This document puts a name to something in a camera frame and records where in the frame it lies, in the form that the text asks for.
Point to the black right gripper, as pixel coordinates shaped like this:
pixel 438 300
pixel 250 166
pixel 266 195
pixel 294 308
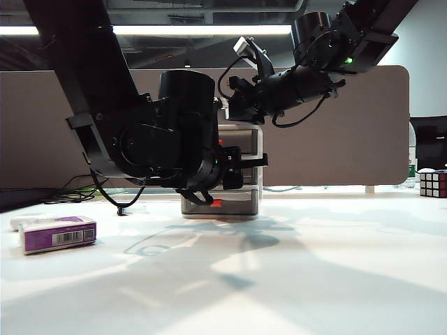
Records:
pixel 262 92

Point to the small black clip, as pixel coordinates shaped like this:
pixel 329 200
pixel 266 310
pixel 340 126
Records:
pixel 121 211

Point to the plastic bottle green label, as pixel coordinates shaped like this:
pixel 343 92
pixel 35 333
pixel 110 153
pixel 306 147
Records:
pixel 412 167

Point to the white earbuds case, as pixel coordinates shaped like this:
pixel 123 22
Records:
pixel 17 222

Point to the purple napkin pack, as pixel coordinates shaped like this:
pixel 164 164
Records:
pixel 38 240

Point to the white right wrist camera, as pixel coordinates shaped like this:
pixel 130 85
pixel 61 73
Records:
pixel 241 47

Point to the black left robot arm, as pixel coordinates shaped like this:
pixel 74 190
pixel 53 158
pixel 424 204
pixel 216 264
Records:
pixel 104 87

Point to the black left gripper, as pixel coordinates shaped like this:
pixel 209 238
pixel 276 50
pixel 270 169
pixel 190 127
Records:
pixel 232 155

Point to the dark monitor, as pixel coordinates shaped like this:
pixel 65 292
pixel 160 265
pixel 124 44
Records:
pixel 429 139

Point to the ceiling light strip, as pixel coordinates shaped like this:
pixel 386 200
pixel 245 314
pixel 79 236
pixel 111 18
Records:
pixel 174 30

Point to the brown desk partition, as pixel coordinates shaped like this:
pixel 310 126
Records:
pixel 349 122

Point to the Rubik's cube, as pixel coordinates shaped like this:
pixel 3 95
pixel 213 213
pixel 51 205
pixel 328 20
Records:
pixel 434 185

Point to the white drawer cabinet frame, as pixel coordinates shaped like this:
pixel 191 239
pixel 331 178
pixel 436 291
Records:
pixel 260 139

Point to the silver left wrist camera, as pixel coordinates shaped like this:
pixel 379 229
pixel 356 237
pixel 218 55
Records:
pixel 220 104

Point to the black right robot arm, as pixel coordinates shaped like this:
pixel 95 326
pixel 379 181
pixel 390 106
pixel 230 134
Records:
pixel 324 45

